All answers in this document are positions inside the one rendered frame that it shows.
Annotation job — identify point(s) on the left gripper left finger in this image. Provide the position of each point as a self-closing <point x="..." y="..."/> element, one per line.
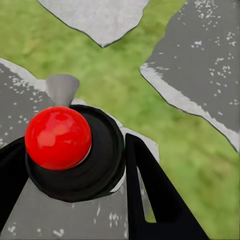
<point x="13" y="177"/>

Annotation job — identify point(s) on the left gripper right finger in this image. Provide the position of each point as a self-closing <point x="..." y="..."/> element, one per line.
<point x="174" y="220"/>

